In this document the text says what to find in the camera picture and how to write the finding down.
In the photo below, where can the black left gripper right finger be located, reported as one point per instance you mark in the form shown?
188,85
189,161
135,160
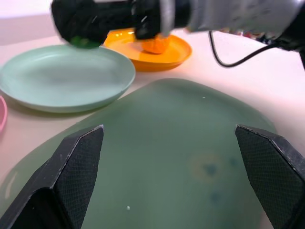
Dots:
271,171

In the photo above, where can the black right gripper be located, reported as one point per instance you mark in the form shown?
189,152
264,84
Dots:
145,16

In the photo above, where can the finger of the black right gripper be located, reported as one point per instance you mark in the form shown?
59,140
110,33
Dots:
64,16

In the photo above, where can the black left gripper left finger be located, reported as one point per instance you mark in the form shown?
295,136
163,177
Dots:
71,171

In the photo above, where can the green vegetable toy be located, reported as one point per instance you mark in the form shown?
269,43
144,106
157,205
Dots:
84,43

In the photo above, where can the light green plate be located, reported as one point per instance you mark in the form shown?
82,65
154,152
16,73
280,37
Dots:
64,78

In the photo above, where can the orange plate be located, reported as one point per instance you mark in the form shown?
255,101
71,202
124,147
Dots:
176,53

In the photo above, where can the dark green plate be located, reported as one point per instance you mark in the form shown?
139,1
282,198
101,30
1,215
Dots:
152,143

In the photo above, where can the pink plate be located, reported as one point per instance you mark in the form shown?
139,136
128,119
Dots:
2,114

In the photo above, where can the orange fruit toy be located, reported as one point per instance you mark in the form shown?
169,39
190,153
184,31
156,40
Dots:
156,46

